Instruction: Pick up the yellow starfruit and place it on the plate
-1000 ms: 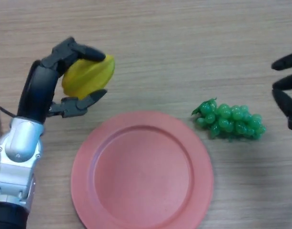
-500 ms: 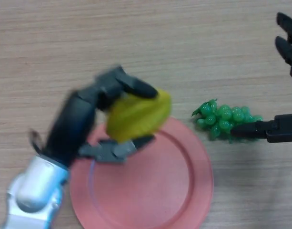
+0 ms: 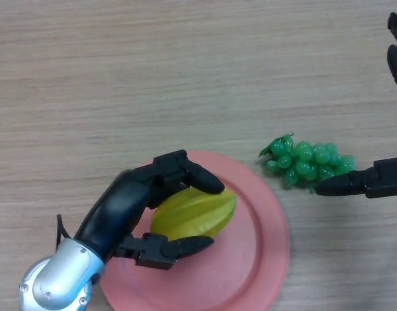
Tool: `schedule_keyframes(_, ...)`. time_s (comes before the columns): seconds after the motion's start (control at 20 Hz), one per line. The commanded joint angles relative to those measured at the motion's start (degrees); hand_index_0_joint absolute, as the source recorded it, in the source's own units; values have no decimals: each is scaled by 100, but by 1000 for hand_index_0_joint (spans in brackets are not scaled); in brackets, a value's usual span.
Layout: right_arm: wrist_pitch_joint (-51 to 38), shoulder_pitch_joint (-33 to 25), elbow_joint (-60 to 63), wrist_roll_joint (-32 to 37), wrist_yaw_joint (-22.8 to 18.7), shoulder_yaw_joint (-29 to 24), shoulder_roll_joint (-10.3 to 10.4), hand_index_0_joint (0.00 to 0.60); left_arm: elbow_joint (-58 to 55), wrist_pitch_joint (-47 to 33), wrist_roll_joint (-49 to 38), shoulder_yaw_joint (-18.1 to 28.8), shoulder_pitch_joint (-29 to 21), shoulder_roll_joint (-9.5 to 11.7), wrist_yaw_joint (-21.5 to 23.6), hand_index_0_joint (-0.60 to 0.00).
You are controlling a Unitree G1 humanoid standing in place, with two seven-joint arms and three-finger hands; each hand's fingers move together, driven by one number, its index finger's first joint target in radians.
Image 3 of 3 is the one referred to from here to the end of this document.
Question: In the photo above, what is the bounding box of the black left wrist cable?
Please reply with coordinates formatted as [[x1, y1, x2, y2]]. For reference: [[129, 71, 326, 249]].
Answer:
[[54, 213, 73, 253]]

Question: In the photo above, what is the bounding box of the pink round plate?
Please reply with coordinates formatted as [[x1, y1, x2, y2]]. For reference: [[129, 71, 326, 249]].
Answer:
[[97, 149, 289, 311]]

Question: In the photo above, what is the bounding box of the yellow starfruit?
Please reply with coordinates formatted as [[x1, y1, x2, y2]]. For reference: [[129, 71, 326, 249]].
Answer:
[[150, 187, 238, 242]]

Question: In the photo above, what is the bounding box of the green grape bunch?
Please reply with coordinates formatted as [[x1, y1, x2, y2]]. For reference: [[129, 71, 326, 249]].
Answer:
[[258, 132, 357, 194]]

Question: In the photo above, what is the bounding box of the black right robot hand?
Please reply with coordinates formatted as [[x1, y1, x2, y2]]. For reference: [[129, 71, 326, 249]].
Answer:
[[314, 12, 397, 199]]

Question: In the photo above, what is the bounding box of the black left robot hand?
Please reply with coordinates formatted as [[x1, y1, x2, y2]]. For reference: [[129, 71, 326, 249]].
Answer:
[[73, 149, 225, 271]]

